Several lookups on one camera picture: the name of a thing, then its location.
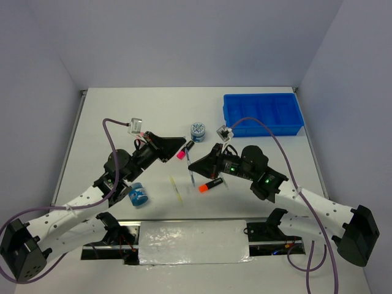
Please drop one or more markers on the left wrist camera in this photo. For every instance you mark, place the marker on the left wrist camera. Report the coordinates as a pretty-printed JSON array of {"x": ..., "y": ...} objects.
[{"x": 134, "y": 127}]

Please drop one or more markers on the blue divided plastic bin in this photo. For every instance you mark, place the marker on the blue divided plastic bin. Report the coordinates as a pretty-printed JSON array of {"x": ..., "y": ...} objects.
[{"x": 280, "y": 112}]

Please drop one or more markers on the blue labelled tub lying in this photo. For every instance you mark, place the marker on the blue labelled tub lying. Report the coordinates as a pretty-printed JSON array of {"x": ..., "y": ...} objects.
[{"x": 138, "y": 195}]

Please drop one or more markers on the blue patterned round jar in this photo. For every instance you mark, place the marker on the blue patterned round jar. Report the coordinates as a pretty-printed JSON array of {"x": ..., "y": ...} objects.
[{"x": 197, "y": 132}]

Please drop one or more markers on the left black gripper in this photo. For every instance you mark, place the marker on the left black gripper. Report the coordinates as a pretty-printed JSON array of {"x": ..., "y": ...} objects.
[{"x": 170, "y": 146}]

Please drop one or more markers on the silver foil plate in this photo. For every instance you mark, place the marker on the silver foil plate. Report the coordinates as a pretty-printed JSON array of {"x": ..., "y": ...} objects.
[{"x": 193, "y": 242}]

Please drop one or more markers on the yellow gel pen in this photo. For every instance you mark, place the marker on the yellow gel pen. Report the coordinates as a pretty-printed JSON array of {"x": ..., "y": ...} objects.
[{"x": 176, "y": 190}]

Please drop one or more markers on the orange black highlighter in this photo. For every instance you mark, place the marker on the orange black highlighter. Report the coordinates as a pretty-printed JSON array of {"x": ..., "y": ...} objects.
[{"x": 209, "y": 185}]

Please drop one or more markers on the pink black highlighter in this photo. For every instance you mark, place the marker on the pink black highlighter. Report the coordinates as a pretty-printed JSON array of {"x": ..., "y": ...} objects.
[{"x": 182, "y": 153}]

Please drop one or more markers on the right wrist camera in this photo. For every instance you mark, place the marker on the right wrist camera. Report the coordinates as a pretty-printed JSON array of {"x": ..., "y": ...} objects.
[{"x": 226, "y": 134}]

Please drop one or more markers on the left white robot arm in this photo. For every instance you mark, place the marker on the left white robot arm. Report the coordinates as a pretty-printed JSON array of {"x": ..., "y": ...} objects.
[{"x": 27, "y": 247}]

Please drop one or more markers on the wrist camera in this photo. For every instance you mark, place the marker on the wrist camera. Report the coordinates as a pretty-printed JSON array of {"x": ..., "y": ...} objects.
[
  {"x": 226, "y": 134},
  {"x": 134, "y": 127}
]

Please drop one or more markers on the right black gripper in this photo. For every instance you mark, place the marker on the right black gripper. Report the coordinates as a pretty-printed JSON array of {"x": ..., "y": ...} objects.
[{"x": 209, "y": 165}]

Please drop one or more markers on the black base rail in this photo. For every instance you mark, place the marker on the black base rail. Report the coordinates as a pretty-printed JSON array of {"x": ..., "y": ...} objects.
[{"x": 262, "y": 242}]

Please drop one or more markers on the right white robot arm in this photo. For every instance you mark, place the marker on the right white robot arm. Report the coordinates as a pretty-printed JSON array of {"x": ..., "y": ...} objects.
[{"x": 299, "y": 212}]

